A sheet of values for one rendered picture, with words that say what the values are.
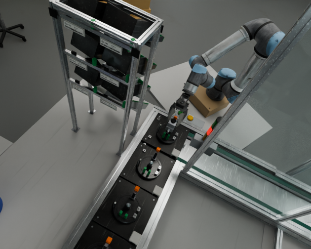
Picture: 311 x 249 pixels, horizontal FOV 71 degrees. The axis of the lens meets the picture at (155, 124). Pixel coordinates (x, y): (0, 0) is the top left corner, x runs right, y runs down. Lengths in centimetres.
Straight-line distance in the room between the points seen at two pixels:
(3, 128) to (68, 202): 154
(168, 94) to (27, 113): 159
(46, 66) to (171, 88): 185
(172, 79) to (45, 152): 110
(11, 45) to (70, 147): 235
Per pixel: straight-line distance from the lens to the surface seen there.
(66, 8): 87
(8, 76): 311
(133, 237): 111
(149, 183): 120
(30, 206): 132
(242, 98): 80
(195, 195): 138
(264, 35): 134
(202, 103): 166
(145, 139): 131
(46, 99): 278
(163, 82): 180
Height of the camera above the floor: 209
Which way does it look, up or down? 54 degrees down
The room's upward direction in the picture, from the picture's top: 20 degrees clockwise
